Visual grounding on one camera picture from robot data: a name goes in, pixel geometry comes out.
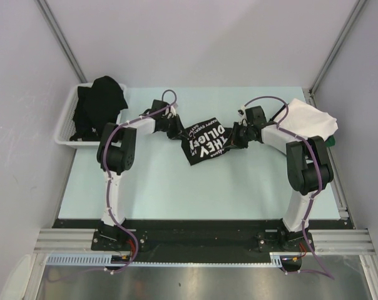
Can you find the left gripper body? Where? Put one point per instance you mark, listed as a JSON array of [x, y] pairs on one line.
[[171, 126]]

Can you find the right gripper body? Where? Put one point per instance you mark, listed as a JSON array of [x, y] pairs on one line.
[[241, 135]]

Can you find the black t-shirt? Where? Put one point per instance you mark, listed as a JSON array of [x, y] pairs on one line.
[[205, 140]]

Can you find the white plastic laundry basket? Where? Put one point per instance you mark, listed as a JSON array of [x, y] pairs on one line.
[[65, 127]]

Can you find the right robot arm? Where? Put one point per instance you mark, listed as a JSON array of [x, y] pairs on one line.
[[308, 168]]

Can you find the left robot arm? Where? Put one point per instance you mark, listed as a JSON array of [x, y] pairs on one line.
[[116, 155]]

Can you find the white folded t-shirt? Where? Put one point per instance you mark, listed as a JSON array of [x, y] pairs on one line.
[[308, 121]]

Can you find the black clothes pile in basket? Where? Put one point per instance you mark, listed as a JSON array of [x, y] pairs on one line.
[[97, 106]]

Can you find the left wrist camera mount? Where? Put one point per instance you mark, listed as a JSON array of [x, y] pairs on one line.
[[172, 110]]

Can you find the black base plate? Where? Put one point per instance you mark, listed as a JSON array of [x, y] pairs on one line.
[[198, 242]]

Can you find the aluminium frame rail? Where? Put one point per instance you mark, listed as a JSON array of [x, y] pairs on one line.
[[64, 241]]

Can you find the grey slotted cable duct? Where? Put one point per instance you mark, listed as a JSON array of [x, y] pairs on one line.
[[79, 259]]

